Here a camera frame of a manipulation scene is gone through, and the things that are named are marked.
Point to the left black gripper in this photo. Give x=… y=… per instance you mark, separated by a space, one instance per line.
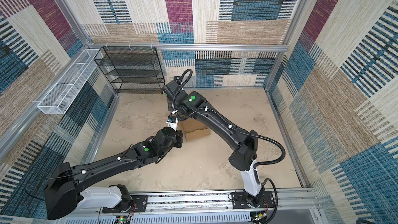
x=178 y=137

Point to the brown cardboard box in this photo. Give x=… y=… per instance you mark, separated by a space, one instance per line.
x=193 y=129

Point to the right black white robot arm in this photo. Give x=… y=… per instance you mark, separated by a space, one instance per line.
x=243 y=143

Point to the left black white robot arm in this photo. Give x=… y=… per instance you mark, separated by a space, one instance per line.
x=64 y=189

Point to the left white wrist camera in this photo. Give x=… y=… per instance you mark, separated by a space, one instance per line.
x=172 y=121

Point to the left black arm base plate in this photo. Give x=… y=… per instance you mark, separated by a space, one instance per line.
x=134 y=203

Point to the black wire shelf rack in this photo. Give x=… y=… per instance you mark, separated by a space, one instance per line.
x=131 y=69

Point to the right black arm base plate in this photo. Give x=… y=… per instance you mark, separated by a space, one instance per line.
x=241 y=200

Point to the white wire mesh basket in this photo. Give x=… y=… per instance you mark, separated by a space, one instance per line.
x=60 y=97

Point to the aluminium front rail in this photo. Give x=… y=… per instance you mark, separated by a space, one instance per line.
x=294 y=206

